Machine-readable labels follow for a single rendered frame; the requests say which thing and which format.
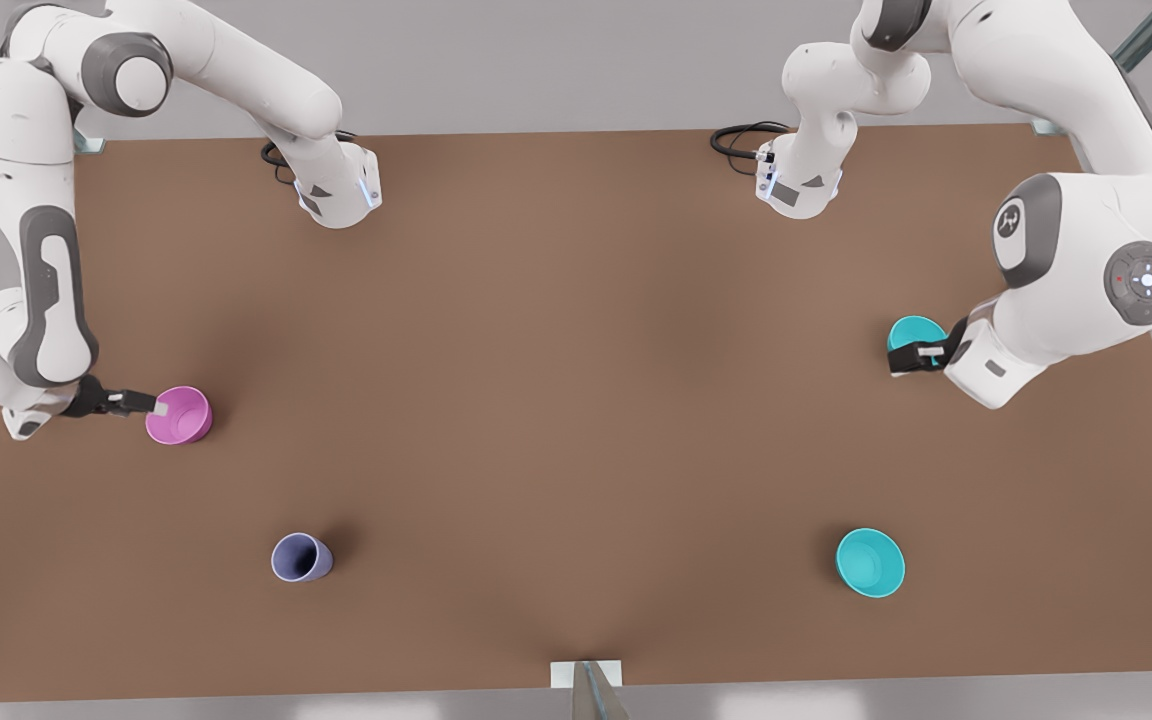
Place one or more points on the small teal blue bowl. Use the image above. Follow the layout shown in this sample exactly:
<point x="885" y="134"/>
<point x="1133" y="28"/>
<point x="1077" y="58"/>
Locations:
<point x="911" y="331"/>

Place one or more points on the pink bowl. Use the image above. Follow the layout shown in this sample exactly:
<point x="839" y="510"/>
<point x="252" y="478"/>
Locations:
<point x="182" y="417"/>

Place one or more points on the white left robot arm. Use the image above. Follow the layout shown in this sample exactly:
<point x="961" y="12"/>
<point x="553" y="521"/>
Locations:
<point x="1086" y="230"/>

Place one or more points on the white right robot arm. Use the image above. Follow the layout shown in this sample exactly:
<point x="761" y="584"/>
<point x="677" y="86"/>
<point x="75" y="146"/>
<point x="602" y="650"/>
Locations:
<point x="26" y="130"/>

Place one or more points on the large teal blue bowl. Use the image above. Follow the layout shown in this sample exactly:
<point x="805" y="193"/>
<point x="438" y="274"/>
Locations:
<point x="870" y="563"/>

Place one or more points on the lavender cup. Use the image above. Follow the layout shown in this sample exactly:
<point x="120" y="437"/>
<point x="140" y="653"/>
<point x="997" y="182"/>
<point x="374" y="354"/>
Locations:
<point x="301" y="558"/>

